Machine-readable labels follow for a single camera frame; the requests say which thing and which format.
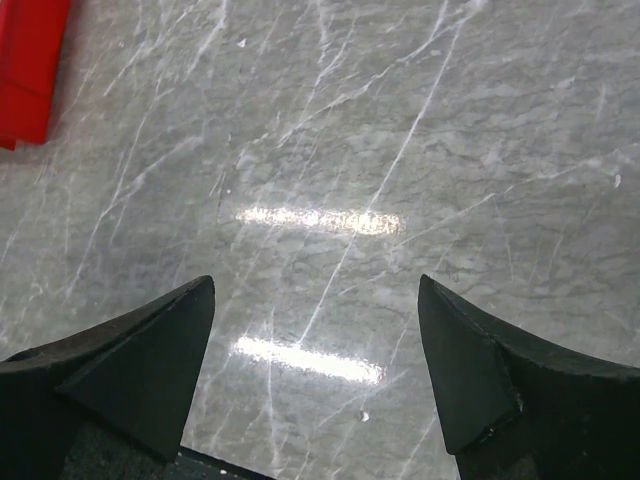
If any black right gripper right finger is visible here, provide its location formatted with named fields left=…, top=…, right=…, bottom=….
left=418, top=275, right=639, bottom=479

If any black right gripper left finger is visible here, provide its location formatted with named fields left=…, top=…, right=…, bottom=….
left=1, top=275, right=215, bottom=479

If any red plastic tray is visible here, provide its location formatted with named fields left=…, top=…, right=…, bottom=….
left=1, top=0, right=70, bottom=150

